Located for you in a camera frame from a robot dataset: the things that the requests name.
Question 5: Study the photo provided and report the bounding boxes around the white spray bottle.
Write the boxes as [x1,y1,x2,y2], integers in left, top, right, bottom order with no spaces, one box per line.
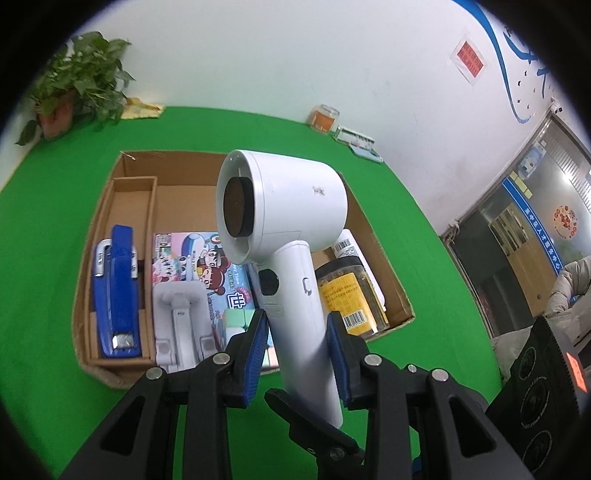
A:
[332,228,386,305]

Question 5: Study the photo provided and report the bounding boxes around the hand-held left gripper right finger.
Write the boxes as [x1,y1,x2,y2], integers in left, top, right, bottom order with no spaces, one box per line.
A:
[325,311,536,480]

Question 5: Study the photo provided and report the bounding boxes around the light blue case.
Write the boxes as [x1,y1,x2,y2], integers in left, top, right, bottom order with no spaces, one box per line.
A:
[351,141,384,164]

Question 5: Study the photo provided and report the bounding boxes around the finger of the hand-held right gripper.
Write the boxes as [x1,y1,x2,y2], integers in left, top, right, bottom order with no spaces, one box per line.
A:
[264,388,365,480]

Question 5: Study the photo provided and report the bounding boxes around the white hair dryer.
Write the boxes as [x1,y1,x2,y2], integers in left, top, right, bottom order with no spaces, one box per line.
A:
[216,150,349,430]

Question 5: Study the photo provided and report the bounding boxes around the white phone stand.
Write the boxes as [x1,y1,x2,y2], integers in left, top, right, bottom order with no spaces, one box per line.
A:
[152,282,227,374]

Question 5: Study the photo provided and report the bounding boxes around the glass door with notices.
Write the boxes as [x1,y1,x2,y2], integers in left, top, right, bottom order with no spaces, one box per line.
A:
[438,99,591,337]

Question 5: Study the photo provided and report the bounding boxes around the small potted green plant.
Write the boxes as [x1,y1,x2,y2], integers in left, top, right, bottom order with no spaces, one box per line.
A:
[16,31,136,146]

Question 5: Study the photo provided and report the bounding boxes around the orange glass jar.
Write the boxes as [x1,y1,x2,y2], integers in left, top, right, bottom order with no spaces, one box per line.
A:
[308,104,340,134]

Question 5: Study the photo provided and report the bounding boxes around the yellow cloth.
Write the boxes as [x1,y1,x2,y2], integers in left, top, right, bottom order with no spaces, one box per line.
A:
[121,97,165,120]

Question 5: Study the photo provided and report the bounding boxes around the clear plastic case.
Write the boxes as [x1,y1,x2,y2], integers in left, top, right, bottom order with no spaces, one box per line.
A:
[333,126,376,146]

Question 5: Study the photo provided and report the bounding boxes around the red wall sign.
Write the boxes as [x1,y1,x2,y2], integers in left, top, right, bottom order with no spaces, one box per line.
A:
[450,37,489,84]

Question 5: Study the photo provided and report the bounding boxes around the colourful cartoon puzzle box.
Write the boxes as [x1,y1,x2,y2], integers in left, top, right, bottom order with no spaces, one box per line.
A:
[152,231,264,324]

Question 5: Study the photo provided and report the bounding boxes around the blue stapler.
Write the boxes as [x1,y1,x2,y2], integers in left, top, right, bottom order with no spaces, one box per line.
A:
[91,224,141,358]

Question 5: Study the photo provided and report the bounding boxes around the brown cardboard box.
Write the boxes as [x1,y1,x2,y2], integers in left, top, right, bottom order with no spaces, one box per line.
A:
[71,150,416,391]

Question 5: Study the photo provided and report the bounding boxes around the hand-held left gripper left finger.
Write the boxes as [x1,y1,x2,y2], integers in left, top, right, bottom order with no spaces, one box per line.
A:
[58,308,271,480]

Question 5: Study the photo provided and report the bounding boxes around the yellow label clear jar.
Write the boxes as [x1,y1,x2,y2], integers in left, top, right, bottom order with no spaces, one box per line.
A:
[315,261,389,337]

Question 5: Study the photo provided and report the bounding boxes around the blue wall decal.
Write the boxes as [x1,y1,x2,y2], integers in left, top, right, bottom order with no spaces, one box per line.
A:
[457,0,555,124]

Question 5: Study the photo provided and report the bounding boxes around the pastel puzzle cube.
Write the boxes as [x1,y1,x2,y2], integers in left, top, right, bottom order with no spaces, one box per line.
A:
[222,308,281,370]

